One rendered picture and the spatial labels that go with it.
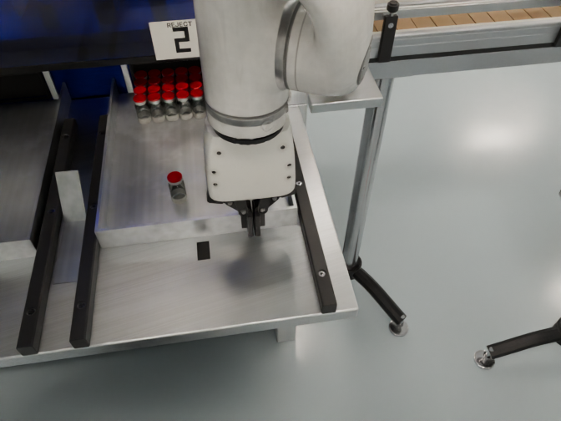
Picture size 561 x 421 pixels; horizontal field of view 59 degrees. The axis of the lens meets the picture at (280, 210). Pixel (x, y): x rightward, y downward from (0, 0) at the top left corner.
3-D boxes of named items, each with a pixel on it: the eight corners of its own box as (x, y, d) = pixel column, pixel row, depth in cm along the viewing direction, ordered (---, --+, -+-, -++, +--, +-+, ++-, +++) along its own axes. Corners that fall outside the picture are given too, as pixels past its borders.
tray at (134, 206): (117, 94, 87) (112, 78, 84) (263, 81, 90) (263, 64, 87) (101, 248, 65) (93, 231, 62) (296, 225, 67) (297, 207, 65)
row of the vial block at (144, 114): (138, 117, 83) (133, 93, 79) (245, 107, 84) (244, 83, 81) (138, 125, 81) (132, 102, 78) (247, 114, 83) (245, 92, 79)
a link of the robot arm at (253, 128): (285, 68, 53) (285, 92, 55) (202, 73, 52) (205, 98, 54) (300, 114, 47) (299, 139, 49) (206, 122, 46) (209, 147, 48)
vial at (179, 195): (171, 194, 71) (166, 173, 68) (187, 192, 71) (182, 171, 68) (172, 205, 69) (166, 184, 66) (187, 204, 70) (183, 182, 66)
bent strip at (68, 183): (68, 200, 70) (54, 171, 66) (90, 199, 71) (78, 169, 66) (53, 284, 61) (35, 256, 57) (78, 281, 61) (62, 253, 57)
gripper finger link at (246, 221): (249, 182, 60) (250, 219, 65) (223, 185, 60) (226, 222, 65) (252, 201, 58) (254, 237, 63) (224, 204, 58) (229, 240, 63)
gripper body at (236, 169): (290, 87, 54) (288, 164, 62) (196, 94, 53) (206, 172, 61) (303, 129, 49) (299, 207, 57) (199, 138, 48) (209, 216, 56)
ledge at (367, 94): (296, 68, 96) (297, 60, 94) (361, 63, 97) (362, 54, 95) (310, 113, 87) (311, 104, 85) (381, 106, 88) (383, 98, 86)
